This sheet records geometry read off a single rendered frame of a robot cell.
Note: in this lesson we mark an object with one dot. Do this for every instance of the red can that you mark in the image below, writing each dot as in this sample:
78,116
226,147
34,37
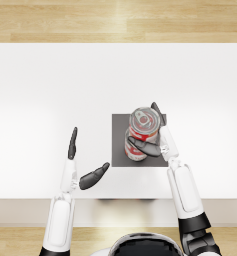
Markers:
144,121
134,152

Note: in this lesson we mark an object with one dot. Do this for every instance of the dark round robot body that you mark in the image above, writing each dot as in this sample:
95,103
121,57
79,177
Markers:
145,246

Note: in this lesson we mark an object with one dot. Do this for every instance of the dark grey square mat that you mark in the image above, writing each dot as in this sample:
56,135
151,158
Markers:
120,146

